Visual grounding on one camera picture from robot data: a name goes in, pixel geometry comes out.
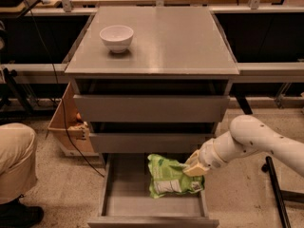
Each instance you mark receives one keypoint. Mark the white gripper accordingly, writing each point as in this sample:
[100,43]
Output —
[207,156]

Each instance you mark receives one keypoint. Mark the green rice chip bag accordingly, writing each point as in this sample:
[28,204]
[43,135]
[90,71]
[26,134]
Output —
[167,177]

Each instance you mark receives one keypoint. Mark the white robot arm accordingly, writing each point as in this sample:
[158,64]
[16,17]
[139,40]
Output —
[247,135]

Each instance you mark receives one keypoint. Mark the grey bottom drawer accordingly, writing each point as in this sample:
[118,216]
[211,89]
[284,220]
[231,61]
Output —
[126,203]

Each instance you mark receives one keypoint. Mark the grey drawer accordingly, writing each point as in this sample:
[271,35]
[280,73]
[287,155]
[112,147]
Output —
[151,109]
[126,203]
[147,143]

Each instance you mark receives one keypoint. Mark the grey drawer cabinet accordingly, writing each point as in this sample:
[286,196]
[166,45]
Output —
[175,51]

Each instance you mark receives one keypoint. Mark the grey middle drawer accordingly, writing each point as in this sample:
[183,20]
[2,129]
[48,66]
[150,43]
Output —
[147,143]

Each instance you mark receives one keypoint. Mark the grey top drawer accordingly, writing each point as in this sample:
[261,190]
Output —
[151,109]

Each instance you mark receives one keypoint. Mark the black metal stand leg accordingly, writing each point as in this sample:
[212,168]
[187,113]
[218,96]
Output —
[281,196]

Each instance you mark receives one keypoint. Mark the brown cardboard box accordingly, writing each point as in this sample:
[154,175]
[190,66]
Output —
[71,135]

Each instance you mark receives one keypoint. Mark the white ceramic bowl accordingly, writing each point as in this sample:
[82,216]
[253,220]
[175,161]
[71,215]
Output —
[117,38]

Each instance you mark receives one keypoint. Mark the person leg beige trousers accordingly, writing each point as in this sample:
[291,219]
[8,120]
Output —
[18,144]

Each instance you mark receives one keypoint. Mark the black shoe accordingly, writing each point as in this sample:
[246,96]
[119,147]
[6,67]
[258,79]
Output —
[15,214]

